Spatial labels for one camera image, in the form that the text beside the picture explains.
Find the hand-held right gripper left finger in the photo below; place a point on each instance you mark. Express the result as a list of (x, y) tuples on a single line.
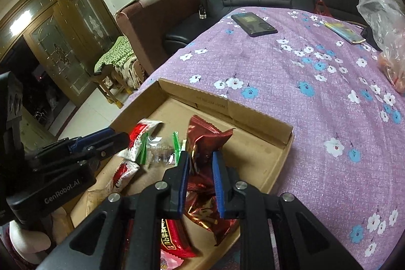
[(183, 184)]

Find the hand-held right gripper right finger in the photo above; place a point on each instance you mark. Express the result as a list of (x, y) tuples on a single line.
[(218, 184)]

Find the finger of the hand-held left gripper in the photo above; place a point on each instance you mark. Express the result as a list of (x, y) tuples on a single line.
[(95, 135), (110, 143)]

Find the red white snack packet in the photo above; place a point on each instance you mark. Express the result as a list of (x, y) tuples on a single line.
[(137, 135), (123, 175)]

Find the dark red snack packet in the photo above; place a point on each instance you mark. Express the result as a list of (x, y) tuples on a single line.
[(202, 137)]

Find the cardboard box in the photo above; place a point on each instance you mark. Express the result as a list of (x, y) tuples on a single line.
[(253, 143)]

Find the red yellow snack packet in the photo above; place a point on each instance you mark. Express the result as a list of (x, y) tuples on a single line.
[(177, 241)]

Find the person's left hand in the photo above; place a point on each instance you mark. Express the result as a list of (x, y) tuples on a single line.
[(28, 241)]

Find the clear green-edged snack packet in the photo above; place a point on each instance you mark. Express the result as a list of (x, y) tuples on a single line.
[(159, 149)]

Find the wooden stool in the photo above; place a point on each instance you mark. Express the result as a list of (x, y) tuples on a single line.
[(106, 77)]

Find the person's red clothing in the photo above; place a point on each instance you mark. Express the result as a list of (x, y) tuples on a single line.
[(8, 249)]

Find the brown cream patterned cloth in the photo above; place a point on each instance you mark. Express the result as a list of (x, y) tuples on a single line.
[(131, 70)]

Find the wooden glass-door cabinet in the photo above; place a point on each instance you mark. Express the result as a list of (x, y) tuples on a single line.
[(72, 36)]

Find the purple floral blanket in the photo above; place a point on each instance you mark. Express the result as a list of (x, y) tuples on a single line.
[(300, 93)]

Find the brown armchair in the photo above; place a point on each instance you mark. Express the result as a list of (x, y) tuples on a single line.
[(152, 20)]

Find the black charger plug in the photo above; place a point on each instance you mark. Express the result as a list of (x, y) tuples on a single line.
[(202, 12)]

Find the black smartphone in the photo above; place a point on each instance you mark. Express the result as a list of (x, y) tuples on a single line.
[(254, 25)]

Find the colourful phone case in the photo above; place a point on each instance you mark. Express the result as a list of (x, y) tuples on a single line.
[(345, 32)]

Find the red plastic bag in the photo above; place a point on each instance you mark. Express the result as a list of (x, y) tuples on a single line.
[(322, 9)]

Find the clear plastic bag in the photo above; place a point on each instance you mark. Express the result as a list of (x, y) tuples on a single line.
[(379, 13)]

